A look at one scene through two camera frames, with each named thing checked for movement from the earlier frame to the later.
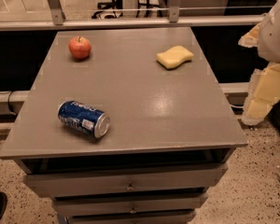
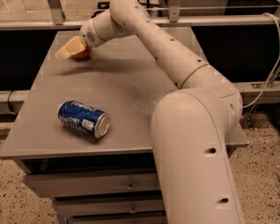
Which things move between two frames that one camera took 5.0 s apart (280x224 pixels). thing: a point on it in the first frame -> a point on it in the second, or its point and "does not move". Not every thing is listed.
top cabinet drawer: [121, 181] does not move
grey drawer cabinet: [172, 132] does not move
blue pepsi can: [85, 118] does not move
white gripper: [276, 37] -> [88, 34]
